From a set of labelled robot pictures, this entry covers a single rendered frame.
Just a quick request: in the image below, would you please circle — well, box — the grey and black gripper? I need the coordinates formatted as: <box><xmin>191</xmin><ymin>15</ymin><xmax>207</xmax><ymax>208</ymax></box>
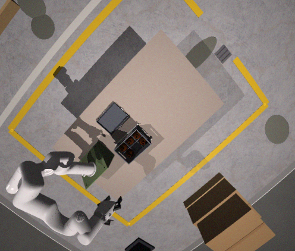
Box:
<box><xmin>94</xmin><ymin>196</ymin><xmax>122</xmax><ymax>220</ymax></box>

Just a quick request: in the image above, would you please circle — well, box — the brown glass bottle with red label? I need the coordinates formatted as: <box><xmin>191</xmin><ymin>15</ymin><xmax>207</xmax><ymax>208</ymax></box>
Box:
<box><xmin>133</xmin><ymin>130</ymin><xmax>141</xmax><ymax>139</ymax></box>

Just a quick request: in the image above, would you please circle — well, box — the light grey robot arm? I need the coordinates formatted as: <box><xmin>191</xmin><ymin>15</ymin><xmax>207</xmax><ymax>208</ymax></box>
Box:
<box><xmin>6</xmin><ymin>151</ymin><xmax>114</xmax><ymax>245</ymax></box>

